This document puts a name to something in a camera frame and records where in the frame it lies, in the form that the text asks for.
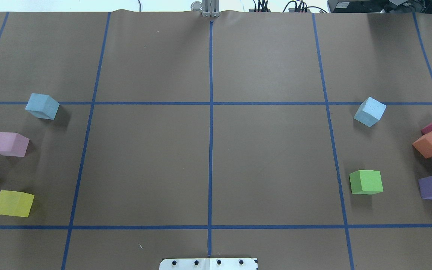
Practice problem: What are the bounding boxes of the light blue foam block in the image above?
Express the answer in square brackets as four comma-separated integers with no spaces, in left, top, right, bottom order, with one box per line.
[353,97,386,128]
[25,93,60,120]

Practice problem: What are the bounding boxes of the green foam block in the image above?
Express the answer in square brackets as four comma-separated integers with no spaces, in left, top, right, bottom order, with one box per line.
[349,170,384,195]

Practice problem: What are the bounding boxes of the pink foam block left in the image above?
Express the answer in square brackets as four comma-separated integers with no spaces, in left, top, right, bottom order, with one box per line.
[0,132,30,157]

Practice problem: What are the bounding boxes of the yellow foam block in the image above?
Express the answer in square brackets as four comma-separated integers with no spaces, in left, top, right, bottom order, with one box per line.
[0,190,35,218]

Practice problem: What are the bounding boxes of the black monitor base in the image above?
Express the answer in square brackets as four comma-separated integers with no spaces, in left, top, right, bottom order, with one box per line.
[327,0,432,14]

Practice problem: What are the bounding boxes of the metal clamp bracket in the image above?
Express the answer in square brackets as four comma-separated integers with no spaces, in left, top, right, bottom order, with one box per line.
[190,0,221,18]

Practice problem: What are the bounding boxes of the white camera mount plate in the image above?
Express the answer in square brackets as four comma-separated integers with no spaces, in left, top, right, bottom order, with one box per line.
[159,258,258,270]

